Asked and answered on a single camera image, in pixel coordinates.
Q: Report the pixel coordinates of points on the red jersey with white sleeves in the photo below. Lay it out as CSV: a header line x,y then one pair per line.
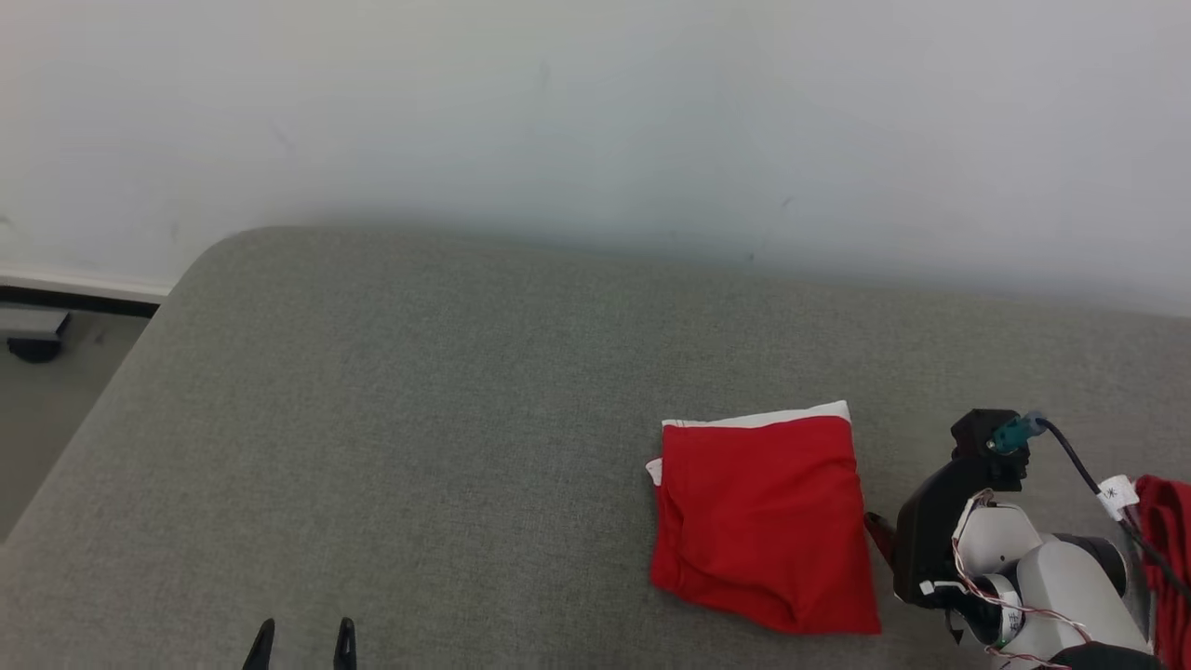
x,y
1172,530

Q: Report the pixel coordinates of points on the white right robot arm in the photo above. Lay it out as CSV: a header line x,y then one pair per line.
x,y
1070,586

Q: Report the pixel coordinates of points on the red shorts with white trim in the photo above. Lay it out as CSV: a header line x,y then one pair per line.
x,y
763,521

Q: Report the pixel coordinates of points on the grey box with black foot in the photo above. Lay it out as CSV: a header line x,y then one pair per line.
x,y
33,326

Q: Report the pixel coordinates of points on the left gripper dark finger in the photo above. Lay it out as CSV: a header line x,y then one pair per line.
x,y
260,651
345,647

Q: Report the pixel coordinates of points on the white wall baseboard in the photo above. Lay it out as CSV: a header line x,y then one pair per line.
x,y
74,282

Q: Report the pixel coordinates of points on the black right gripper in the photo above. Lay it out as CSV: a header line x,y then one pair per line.
x,y
930,540

